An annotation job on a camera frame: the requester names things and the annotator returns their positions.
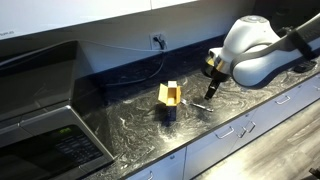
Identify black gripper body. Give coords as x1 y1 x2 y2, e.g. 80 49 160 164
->
201 56 229 82

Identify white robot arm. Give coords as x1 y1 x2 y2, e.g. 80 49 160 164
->
205 14 320 99

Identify open yellow blue box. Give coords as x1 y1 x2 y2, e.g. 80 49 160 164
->
158 81 181 121

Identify blue lower cabinet fronts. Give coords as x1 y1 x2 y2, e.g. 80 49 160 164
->
126 74 320 180

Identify black device on counter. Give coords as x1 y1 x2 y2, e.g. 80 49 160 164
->
293 61 317 73

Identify stainless steel microwave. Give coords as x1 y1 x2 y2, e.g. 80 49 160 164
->
0 41 114 180

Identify white upper cabinets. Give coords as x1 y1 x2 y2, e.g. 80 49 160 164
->
0 0 196 40

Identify black power cord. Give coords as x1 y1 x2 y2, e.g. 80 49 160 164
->
99 35 167 88

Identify white wall outlet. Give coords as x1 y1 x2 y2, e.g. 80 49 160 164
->
150 33 166 50

